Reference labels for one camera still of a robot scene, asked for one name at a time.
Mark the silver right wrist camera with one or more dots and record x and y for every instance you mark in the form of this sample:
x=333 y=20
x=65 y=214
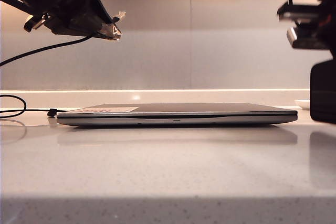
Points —
x=307 y=37

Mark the silver Dell laptop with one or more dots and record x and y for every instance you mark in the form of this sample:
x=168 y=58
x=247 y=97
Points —
x=183 y=121

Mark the white red Nice Try sticker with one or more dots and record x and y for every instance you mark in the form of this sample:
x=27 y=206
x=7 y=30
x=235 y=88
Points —
x=126 y=109

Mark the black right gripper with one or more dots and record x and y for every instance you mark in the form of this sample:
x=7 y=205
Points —
x=328 y=11

